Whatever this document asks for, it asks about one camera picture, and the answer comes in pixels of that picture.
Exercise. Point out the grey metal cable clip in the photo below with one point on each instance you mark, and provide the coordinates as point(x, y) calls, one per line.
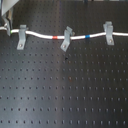
point(67, 34)
point(108, 29)
point(22, 37)

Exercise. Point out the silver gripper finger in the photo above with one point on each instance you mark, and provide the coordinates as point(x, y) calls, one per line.
point(7, 14)

